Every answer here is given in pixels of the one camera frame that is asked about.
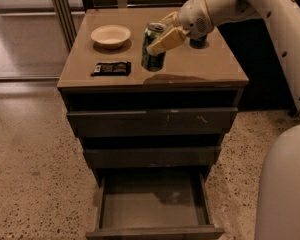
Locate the black snack packet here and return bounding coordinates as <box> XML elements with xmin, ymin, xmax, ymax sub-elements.
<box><xmin>91</xmin><ymin>62</ymin><xmax>131</xmax><ymax>76</ymax></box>

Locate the top drawer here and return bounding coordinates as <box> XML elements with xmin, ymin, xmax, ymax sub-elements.
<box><xmin>67</xmin><ymin>107</ymin><xmax>238</xmax><ymax>137</ymax></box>

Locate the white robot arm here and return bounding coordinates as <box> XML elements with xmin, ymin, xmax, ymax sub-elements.
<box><xmin>147</xmin><ymin>0</ymin><xmax>300</xmax><ymax>240</ymax></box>

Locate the middle drawer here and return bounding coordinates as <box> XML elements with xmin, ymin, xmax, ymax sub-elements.
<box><xmin>84</xmin><ymin>146</ymin><xmax>221</xmax><ymax>169</ymax></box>

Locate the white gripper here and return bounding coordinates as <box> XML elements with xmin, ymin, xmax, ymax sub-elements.
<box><xmin>146</xmin><ymin>0</ymin><xmax>214</xmax><ymax>56</ymax></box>

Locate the grey drawer cabinet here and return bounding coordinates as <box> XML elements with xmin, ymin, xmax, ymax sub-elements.
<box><xmin>56</xmin><ymin>6</ymin><xmax>250</xmax><ymax>240</ymax></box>

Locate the blue Pepsi can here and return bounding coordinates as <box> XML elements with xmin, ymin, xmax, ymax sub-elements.
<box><xmin>190</xmin><ymin>35</ymin><xmax>207</xmax><ymax>49</ymax></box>

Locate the open bottom drawer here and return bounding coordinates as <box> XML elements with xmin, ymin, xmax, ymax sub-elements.
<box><xmin>86</xmin><ymin>167</ymin><xmax>224</xmax><ymax>240</ymax></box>

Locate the green soda can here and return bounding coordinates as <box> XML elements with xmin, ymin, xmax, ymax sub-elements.
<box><xmin>141</xmin><ymin>22</ymin><xmax>166</xmax><ymax>72</ymax></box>

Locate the white bowl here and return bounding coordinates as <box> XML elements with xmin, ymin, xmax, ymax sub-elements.
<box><xmin>90</xmin><ymin>25</ymin><xmax>131</xmax><ymax>49</ymax></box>

